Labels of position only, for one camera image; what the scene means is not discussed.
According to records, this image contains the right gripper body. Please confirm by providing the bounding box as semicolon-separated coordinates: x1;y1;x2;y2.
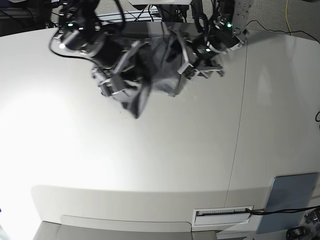
82;33;124;69

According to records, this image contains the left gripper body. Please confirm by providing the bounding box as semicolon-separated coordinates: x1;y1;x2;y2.
193;32;238;65

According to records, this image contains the grey T-shirt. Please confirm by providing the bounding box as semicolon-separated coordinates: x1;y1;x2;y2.
100;22;187;119

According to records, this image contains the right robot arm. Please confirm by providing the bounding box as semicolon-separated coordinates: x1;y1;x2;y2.
48;0;143;98

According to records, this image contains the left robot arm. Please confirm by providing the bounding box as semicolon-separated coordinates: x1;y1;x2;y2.
170;0;252;80

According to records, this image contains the blue-grey board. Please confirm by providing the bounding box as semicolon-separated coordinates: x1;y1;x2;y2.
256;172;318;234

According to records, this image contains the yellow cable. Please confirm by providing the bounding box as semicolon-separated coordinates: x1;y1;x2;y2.
285;0;293;36

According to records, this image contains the black cable on table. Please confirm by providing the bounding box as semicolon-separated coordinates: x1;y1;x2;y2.
246;206;320;216

